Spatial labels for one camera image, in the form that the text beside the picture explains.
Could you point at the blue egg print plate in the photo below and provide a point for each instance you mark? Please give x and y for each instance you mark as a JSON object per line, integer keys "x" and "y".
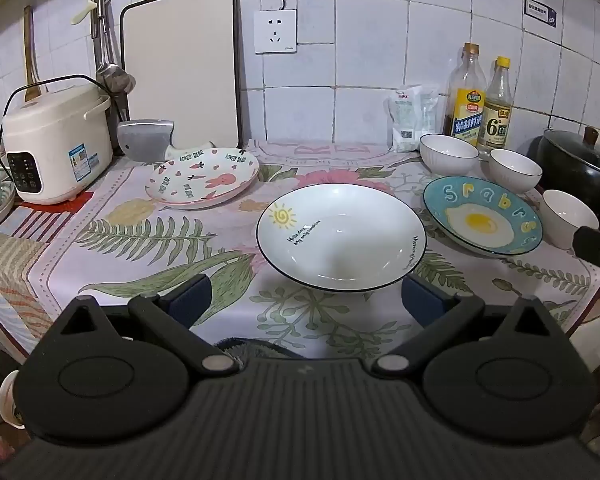
{"x": 480, "y": 220}

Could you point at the brown sauce bottle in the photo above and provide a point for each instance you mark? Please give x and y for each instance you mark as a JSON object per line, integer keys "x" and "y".
{"x": 465, "y": 110}

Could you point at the floral tablecloth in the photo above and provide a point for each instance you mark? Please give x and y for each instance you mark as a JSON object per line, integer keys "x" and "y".
{"x": 145, "y": 260}

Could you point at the cleaver knife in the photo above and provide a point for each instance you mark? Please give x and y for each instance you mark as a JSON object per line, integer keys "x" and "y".
{"x": 142, "y": 140}

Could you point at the white sun print plate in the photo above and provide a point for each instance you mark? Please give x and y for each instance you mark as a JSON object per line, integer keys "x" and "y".
{"x": 340, "y": 235}

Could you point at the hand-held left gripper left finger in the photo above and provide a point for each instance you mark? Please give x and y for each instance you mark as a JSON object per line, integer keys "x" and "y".
{"x": 190, "y": 300}

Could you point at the white powder bag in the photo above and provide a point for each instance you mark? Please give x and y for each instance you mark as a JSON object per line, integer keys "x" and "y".
{"x": 412, "y": 120}

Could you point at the white rice cooker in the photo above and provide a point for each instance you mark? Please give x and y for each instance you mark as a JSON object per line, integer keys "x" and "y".
{"x": 55, "y": 145}

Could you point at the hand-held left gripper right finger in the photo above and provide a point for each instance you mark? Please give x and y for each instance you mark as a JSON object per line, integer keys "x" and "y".
{"x": 420, "y": 302}

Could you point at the clear vinegar bottle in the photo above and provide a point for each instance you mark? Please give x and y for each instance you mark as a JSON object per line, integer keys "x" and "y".
{"x": 497, "y": 120}

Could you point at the white cup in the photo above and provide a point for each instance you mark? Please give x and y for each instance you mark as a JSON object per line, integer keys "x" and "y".
{"x": 7, "y": 400}

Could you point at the white wall socket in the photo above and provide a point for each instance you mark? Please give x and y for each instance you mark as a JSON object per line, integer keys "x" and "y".
{"x": 275, "y": 31}

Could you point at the black lidded pot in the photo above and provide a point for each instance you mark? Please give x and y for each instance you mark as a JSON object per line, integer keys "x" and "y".
{"x": 580, "y": 165}

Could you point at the rabbit print plate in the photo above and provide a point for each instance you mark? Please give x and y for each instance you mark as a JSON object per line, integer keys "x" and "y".
{"x": 202, "y": 180}

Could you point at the wall sticker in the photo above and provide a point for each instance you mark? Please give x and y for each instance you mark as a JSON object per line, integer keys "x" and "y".
{"x": 540, "y": 12}

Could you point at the wooden spatula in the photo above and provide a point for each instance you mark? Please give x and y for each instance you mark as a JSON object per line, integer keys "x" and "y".
{"x": 30, "y": 60}

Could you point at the cream cutting board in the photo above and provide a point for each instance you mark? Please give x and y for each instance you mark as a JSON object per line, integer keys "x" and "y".
{"x": 180, "y": 70}

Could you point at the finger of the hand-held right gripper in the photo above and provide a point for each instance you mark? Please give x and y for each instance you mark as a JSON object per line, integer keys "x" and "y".
{"x": 597, "y": 247}

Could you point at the white bowl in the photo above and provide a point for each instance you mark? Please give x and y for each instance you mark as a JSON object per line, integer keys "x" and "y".
{"x": 447, "y": 157}
{"x": 565, "y": 220}
{"x": 515, "y": 172}

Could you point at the metal ladle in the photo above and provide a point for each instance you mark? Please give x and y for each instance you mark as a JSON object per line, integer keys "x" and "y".
{"x": 112, "y": 77}

